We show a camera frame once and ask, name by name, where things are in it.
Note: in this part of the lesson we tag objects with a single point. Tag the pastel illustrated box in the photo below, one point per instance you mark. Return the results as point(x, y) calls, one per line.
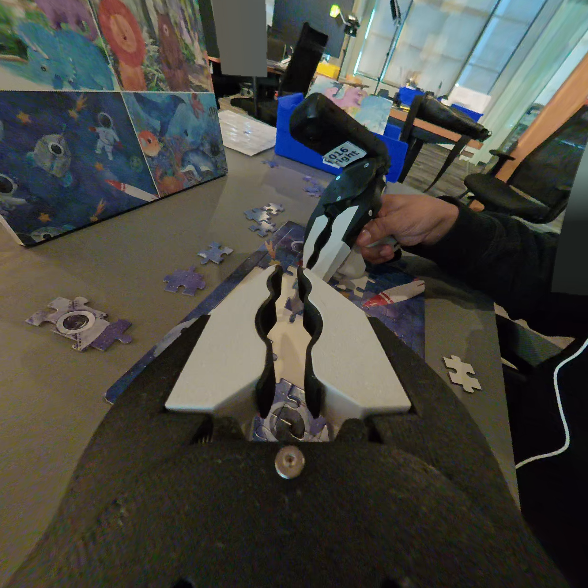
point(367, 108)

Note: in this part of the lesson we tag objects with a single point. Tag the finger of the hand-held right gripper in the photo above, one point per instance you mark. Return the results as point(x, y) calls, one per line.
point(342, 243)
point(313, 239)

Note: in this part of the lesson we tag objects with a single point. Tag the upturned white jigsaw piece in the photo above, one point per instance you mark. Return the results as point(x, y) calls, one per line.
point(461, 373)

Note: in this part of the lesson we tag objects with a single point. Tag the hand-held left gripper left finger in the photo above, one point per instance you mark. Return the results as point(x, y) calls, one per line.
point(220, 363)

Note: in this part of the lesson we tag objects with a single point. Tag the person's right hand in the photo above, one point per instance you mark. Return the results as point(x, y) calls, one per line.
point(413, 220)

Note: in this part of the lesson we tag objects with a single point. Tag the brown side desk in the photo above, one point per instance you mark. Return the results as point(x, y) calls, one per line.
point(468, 140)

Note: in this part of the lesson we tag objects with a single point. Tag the single purple jigsaw piece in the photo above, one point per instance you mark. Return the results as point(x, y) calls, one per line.
point(270, 163)
point(314, 189)

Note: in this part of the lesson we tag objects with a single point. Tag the laminated instruction sheet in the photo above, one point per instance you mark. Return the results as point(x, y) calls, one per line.
point(248, 133)

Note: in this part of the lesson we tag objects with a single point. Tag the space jigsaw puzzle board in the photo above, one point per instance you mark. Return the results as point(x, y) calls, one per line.
point(390, 321)

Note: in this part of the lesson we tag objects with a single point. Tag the person's black jacket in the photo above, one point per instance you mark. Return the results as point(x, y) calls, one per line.
point(551, 505)

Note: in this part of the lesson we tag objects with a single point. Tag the dark monitor screen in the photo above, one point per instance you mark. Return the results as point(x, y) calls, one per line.
point(312, 18)

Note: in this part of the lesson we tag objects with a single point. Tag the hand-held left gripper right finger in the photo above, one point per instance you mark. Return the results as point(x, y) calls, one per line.
point(358, 367)

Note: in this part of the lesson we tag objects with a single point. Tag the illustrated animal puzzle box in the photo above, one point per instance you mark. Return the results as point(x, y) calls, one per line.
point(92, 138)

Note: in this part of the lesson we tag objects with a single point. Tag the yellow bin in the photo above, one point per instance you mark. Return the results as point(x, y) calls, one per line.
point(328, 70)

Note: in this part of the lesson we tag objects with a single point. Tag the black high-back chair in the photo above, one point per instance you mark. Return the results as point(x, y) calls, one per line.
point(301, 59)

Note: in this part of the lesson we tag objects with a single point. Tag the blue box with tag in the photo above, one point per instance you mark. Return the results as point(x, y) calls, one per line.
point(284, 138)

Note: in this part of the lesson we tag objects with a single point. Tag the grey mesh chair seat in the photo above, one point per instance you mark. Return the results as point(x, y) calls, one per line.
point(537, 337)

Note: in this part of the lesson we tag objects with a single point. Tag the row of puzzle pieces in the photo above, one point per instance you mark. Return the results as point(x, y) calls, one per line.
point(183, 280)

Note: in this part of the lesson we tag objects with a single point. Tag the black office chair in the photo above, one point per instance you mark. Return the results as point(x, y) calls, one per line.
point(519, 193)

